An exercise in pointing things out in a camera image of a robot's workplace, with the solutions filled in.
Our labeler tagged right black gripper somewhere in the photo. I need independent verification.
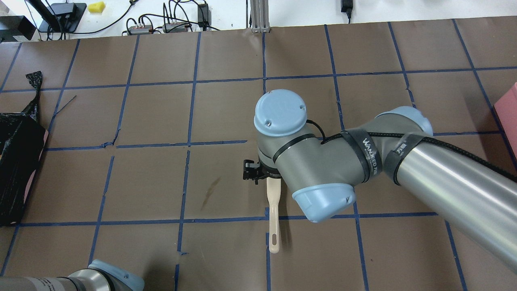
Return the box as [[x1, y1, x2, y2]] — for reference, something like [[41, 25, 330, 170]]
[[242, 160, 282, 185]]

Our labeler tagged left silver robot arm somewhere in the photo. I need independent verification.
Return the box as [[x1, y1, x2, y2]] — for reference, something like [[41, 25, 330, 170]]
[[0, 259, 145, 291]]

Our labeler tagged pink box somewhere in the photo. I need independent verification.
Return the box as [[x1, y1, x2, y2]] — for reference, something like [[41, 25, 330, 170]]
[[494, 83, 517, 156]]

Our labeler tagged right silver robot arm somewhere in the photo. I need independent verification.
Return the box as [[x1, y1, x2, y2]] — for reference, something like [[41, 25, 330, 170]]
[[243, 90, 517, 272]]

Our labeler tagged black power adapter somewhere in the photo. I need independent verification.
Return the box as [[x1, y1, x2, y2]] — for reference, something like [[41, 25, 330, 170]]
[[198, 4, 211, 31]]

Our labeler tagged near usb hub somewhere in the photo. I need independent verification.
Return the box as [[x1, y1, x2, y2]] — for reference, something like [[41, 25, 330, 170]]
[[126, 24, 154, 35]]

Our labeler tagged black monitor stand base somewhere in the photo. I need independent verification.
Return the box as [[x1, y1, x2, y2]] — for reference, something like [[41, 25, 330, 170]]
[[36, 2, 87, 33]]

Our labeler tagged aluminium frame post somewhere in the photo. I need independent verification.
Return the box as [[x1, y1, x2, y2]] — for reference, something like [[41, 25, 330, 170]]
[[250, 0, 270, 33]]

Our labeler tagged yellow paper cup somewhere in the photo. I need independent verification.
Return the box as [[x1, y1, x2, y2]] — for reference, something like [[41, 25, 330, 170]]
[[87, 1, 106, 14]]

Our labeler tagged far usb hub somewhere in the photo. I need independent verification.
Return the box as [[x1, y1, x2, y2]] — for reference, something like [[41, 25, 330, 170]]
[[161, 22, 191, 33]]

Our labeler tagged black box device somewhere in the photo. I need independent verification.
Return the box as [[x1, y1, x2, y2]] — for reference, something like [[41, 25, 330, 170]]
[[0, 15, 36, 43]]

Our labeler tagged usb hub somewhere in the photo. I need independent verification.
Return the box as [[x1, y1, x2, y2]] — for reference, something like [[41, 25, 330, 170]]
[[126, 24, 154, 35], [161, 22, 191, 33]]

